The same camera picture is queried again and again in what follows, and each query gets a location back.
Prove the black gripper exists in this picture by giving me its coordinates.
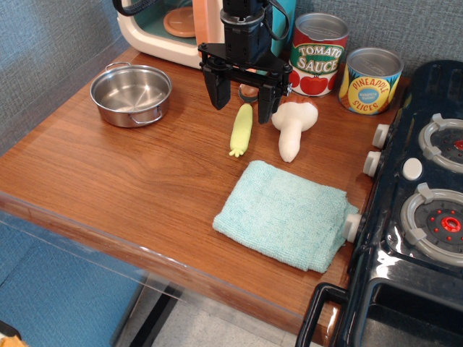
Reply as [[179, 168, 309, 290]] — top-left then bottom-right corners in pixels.
[[198, 12, 291, 124]]

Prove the light blue cloth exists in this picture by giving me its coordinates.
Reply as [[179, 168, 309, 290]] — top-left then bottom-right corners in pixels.
[[213, 160, 357, 273]]

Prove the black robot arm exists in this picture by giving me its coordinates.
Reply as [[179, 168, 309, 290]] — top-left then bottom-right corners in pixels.
[[198, 1, 292, 124]]

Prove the white stove knob lower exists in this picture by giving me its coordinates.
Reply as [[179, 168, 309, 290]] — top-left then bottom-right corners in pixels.
[[342, 213, 362, 243]]

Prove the white stove knob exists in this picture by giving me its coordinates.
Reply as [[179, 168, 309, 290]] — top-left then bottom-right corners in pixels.
[[342, 213, 362, 243], [373, 124, 390, 149], [363, 151, 381, 177]]

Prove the plush white mushroom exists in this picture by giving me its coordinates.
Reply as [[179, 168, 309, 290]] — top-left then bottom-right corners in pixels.
[[271, 95, 318, 163]]

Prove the tomato sauce can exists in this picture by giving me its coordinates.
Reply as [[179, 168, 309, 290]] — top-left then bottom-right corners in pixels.
[[289, 12, 349, 96]]

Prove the toy microwave teal and cream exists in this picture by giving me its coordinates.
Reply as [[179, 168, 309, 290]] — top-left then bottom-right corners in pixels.
[[115, 0, 298, 69]]

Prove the orange microwave plate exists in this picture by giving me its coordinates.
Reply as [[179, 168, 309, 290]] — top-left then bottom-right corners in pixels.
[[163, 7, 195, 38]]

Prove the stainless steel pot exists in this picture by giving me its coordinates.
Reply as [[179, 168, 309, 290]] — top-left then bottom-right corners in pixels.
[[90, 62, 173, 128]]

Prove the pineapple slices can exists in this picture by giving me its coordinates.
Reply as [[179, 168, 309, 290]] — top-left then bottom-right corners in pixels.
[[339, 47, 404, 115]]

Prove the white stove knob upper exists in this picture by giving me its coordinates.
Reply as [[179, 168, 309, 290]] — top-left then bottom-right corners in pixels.
[[373, 124, 390, 149]]

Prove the white stove knob middle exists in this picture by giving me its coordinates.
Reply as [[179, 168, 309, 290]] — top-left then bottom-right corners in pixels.
[[363, 151, 381, 177]]

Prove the white round stove button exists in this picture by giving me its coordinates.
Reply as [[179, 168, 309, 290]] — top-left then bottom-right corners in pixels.
[[402, 158, 422, 181]]

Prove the metal table leg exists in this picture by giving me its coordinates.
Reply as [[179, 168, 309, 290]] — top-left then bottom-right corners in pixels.
[[114, 273, 184, 346]]

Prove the black toy stove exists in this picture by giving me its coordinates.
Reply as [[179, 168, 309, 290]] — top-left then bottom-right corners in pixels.
[[294, 59, 463, 347]]

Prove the spoon with yellow handle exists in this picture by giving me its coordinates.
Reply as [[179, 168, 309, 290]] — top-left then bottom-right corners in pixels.
[[229, 84, 258, 158]]

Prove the grey burner ring upper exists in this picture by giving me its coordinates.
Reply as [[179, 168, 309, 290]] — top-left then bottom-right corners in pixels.
[[418, 113, 463, 174]]

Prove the grey burner ring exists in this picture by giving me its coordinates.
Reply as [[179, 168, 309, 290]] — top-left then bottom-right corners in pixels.
[[418, 113, 463, 174], [400, 182, 463, 268]]

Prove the grey burner ring lower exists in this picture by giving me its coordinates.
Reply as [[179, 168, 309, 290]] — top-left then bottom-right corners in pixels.
[[400, 182, 463, 268]]

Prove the black oven door handle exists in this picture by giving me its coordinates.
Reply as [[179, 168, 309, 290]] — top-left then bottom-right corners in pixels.
[[295, 283, 349, 347]]

